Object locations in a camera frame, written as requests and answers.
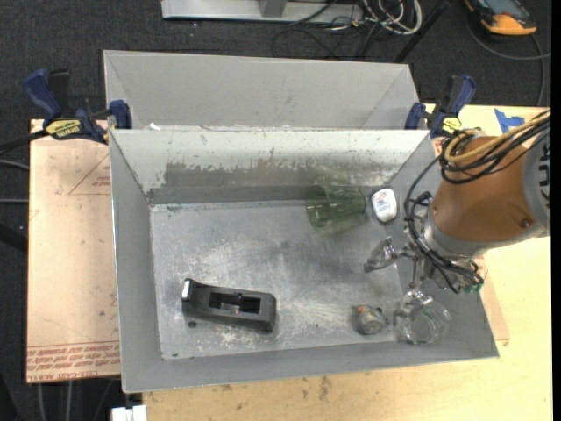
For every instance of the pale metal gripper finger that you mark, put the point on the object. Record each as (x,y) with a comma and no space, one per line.
(414,300)
(380,254)

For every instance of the clear glass cup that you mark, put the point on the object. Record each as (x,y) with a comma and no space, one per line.
(423,327)

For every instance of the small grey round tin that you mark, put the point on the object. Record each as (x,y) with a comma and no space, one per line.
(369,320)

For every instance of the white packet with blue print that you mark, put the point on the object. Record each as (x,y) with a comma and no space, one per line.
(385,204)

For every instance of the green clear plastic cup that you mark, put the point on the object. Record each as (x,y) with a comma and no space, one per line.
(335,206)

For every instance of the grey metal bin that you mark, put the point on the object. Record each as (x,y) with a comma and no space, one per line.
(263,252)

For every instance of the brown cardboard board, red print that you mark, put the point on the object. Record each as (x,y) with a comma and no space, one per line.
(70,244)

